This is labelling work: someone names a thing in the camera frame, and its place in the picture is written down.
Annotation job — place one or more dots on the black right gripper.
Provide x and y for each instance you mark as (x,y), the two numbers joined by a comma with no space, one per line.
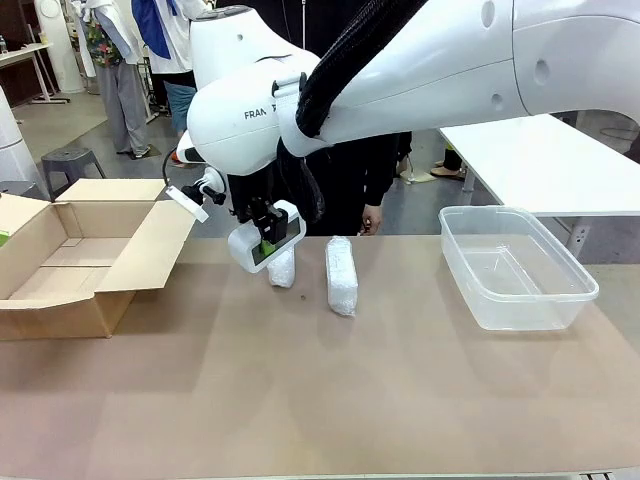
(245,195)

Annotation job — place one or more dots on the unwrapped white digital clock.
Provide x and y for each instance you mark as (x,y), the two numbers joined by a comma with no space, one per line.
(242,250)

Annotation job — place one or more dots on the bubble-wrapped clock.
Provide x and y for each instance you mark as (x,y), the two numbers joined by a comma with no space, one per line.
(341,280)
(282,272)

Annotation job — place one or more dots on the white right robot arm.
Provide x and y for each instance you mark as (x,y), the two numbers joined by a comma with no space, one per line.
(450,65)

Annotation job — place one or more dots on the person's left hand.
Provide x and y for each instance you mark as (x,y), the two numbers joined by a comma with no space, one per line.
(372,220)

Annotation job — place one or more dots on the grey plastic stool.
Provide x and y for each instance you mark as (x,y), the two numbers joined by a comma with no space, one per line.
(70,157)

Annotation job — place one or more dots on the open cardboard box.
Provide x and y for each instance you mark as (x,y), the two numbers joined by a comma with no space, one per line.
(75,320)

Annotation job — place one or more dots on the person in black jacket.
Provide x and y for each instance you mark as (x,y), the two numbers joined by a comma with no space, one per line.
(330,70)

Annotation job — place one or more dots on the figure in floral shirt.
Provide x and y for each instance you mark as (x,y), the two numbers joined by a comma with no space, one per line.
(122,100)

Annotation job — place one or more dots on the person in yellow apron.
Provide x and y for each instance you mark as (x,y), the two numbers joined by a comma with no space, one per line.
(450,165)

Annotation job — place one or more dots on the light wooden background table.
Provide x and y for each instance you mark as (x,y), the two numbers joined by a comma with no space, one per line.
(25,52)

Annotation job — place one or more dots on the white round column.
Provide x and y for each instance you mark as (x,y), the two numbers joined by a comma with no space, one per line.
(57,50)

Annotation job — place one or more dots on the figure in white blue clothes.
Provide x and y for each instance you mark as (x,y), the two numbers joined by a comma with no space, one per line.
(165,50)

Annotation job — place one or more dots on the clear plastic container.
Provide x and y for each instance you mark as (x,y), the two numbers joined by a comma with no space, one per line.
(515,300)

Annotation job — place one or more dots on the white side table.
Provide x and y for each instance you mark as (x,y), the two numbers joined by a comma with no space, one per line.
(525,165)

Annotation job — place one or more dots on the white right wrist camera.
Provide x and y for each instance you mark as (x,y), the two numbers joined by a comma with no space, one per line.
(190,202)

